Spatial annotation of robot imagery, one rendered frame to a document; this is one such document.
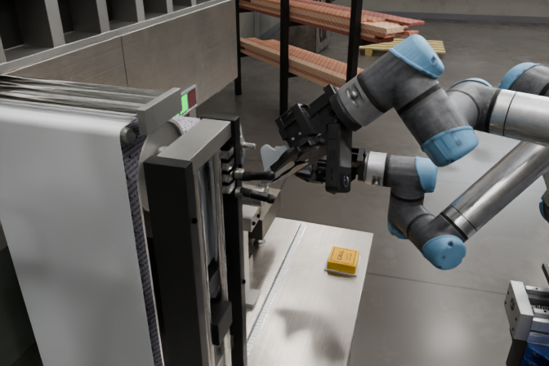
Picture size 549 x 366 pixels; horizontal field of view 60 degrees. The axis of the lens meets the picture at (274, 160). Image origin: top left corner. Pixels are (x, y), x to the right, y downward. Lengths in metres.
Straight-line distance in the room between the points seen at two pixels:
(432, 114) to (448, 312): 1.90
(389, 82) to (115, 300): 0.53
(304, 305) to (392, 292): 1.49
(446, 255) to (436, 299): 1.60
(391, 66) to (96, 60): 0.67
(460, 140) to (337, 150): 0.18
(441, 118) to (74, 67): 0.73
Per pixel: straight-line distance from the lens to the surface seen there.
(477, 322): 2.55
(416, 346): 2.35
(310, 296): 1.14
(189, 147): 0.55
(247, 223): 0.97
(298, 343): 1.04
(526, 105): 0.83
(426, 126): 0.73
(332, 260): 1.21
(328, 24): 3.99
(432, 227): 1.03
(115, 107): 0.65
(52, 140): 0.70
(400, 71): 0.73
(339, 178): 0.76
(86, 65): 1.11
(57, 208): 0.75
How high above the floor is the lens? 1.66
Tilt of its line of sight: 26 degrees down
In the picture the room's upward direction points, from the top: straight up
